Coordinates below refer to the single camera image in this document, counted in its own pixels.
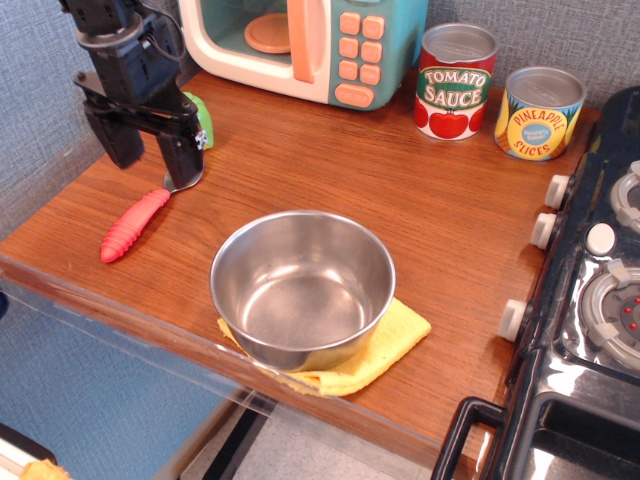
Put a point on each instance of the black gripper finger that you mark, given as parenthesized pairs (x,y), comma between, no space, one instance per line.
(183,154)
(121,142)

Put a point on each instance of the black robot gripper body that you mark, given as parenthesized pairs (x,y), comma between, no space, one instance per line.
(135,75)

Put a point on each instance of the red-handled metal spoon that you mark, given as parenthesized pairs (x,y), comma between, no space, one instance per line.
(125,231)

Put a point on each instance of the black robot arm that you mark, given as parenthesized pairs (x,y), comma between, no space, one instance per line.
(99,17)

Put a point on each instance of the silver metal pot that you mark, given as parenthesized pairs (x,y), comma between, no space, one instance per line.
(302,290)

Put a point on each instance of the green yellow toy corn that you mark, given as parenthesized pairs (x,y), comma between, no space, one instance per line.
(204,119)

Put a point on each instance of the teal toy microwave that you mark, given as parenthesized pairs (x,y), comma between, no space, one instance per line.
(350,54)

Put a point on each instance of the yellow folded cloth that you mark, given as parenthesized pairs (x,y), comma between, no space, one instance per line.
(399,331)

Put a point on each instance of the tomato sauce can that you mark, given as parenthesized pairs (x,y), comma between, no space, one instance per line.
(455,72)

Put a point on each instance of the orange object at corner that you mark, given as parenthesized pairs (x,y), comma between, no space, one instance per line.
(44,470)

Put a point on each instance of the pineapple slices can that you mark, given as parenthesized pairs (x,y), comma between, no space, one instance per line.
(539,111)

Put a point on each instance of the white stove knob lower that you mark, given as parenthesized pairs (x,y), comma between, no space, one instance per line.
(511,319)

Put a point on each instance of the white stove knob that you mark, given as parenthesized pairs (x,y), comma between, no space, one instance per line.
(511,319)
(542,230)
(556,191)

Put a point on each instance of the white stove knob middle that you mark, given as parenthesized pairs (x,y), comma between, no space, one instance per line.
(542,230)

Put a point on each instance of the white stove knob upper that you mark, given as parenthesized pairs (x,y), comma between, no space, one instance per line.
(556,191)

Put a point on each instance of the black toy stove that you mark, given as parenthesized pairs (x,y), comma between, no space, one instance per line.
(572,403)

